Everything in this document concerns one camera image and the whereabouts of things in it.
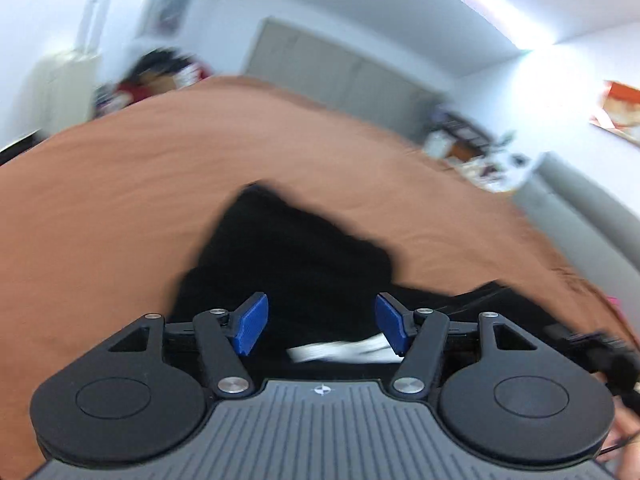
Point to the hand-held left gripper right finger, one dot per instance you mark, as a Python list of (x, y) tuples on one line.
[(392, 324)]

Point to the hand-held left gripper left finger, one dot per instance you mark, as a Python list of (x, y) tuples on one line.
[(250, 324)]

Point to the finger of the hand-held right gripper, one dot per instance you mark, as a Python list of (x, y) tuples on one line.
[(560, 334)]

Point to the black fleece pants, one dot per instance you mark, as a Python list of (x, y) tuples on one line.
[(300, 270)]

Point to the person's right hand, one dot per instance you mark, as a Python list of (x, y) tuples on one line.
[(629, 422)]

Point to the pink cloth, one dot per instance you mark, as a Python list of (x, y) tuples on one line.
[(613, 301)]

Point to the grey padded headboard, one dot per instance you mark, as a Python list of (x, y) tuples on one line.
[(580, 220)]

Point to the brown bed blanket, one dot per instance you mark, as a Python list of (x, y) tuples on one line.
[(125, 200)]

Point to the cluttered wooden desk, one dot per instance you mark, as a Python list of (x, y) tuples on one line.
[(470, 152)]

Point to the grey sliding-door wardrobe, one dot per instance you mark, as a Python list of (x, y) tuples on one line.
[(345, 70)]

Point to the pile of clothes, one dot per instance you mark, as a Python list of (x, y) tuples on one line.
[(150, 77)]

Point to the orange wall picture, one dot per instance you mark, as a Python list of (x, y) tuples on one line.
[(619, 110)]

